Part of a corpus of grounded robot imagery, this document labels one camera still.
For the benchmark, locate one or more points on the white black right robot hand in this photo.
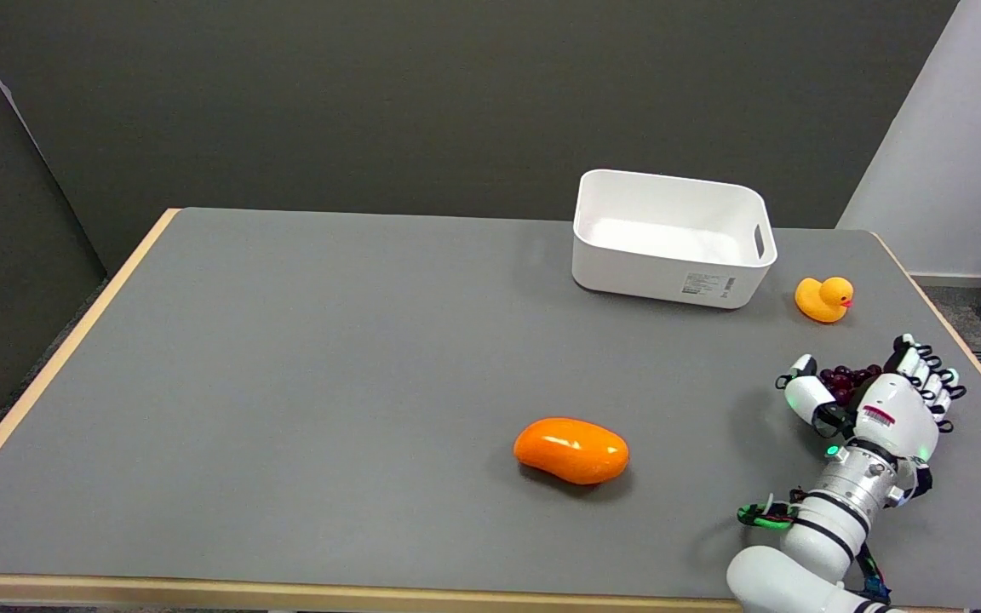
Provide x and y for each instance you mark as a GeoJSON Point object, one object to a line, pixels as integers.
{"type": "Point", "coordinates": [891, 417]}

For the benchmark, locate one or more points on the dark purple grape bunch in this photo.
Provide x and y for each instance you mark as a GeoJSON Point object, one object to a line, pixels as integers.
{"type": "Point", "coordinates": [848, 379]}

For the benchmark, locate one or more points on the yellow rubber duck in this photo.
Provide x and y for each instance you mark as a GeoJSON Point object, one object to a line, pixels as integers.
{"type": "Point", "coordinates": [823, 300]}

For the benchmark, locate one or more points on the white plastic storage bin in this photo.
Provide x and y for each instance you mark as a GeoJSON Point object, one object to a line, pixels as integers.
{"type": "Point", "coordinates": [669, 243]}

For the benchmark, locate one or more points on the orange mango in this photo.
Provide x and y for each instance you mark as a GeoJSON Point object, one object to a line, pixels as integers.
{"type": "Point", "coordinates": [571, 450]}

